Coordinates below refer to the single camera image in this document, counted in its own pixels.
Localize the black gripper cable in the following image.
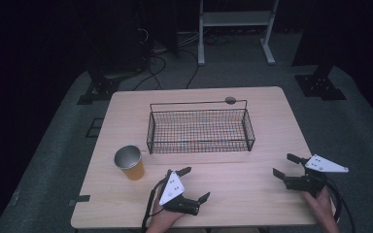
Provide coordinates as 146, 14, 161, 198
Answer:
323, 177, 357, 233
141, 179, 171, 233

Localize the black tape square outline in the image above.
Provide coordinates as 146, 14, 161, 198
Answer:
85, 117, 105, 139

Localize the black wire basket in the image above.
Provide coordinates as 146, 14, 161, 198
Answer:
146, 96, 256, 155

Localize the black stand base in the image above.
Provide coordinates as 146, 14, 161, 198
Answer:
76, 71, 124, 106
293, 63, 348, 102

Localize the black floor cable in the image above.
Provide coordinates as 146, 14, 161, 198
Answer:
131, 55, 168, 92
185, 48, 200, 90

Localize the person's right hand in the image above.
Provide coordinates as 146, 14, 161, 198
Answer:
301, 185, 337, 233

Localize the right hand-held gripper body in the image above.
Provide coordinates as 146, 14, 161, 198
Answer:
284, 153, 350, 199

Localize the orange paper cup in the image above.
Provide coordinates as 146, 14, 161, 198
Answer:
113, 144, 146, 182

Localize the person's left hand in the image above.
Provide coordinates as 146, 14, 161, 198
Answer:
145, 189, 188, 233

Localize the black tape strip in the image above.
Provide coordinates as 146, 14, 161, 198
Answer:
68, 194, 91, 208

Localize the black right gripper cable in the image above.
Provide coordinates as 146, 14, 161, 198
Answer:
323, 177, 357, 233

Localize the white metal stand frame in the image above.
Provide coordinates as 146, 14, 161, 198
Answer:
197, 0, 281, 67

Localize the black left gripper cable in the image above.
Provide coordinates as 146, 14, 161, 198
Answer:
141, 179, 171, 233

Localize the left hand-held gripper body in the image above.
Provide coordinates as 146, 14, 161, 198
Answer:
157, 169, 201, 216

